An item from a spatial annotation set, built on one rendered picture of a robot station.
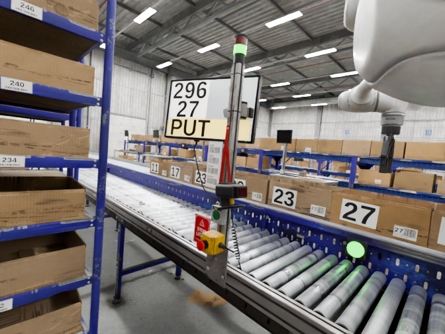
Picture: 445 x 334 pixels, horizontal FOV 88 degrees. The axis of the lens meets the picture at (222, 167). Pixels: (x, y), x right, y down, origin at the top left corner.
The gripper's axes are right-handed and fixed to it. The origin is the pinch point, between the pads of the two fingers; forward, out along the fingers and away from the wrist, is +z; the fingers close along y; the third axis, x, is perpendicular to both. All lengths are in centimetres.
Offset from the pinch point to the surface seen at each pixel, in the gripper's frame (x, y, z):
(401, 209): 9.2, 8.1, 17.0
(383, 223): 3.5, 8.1, 24.9
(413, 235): 14.3, 8.2, 26.9
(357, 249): -3.5, 15.8, 37.7
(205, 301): -104, 12, 119
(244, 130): -44, 56, -11
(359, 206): -7.0, 8.3, 19.3
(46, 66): -63, 124, -20
